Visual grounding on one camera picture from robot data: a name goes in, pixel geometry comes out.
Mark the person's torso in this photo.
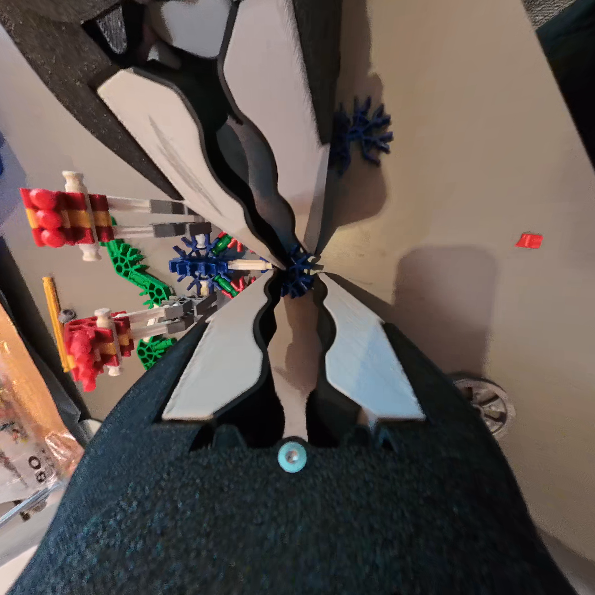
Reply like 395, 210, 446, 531
535, 0, 595, 168

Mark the long yellow rod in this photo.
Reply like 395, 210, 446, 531
42, 276, 75, 372

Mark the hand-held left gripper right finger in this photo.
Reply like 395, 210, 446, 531
315, 272, 426, 421

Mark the blue snowflake connector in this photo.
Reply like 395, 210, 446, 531
279, 245, 324, 299
331, 97, 393, 175

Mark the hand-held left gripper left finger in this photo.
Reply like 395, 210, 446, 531
162, 269, 280, 423

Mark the colourful construction toy model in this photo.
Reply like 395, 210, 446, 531
20, 170, 275, 393

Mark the green connector chain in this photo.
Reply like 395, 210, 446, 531
104, 239, 177, 371

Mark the grey spoked pulley wheel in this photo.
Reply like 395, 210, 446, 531
453, 372, 517, 440

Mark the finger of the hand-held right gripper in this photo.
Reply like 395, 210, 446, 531
96, 67, 286, 270
218, 2, 333, 257

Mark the brown plastic bag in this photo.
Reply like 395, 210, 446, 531
0, 302, 86, 521

